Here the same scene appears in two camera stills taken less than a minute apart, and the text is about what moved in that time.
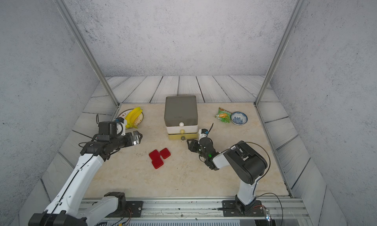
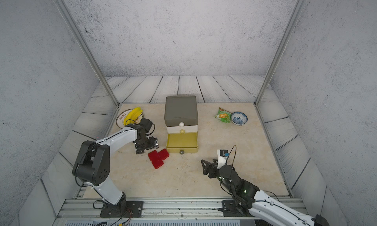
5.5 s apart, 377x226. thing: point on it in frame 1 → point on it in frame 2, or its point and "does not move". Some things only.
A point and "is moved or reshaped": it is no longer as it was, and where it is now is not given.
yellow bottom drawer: (183, 136) is moved or reshaped
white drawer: (182, 129) does not move
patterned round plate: (137, 121) does not move
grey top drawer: (180, 111) does not move
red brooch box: (154, 155) does not move
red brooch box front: (157, 162) does not move
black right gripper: (193, 146) → (210, 165)
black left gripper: (131, 142) → (154, 144)
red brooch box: (165, 153) does not move
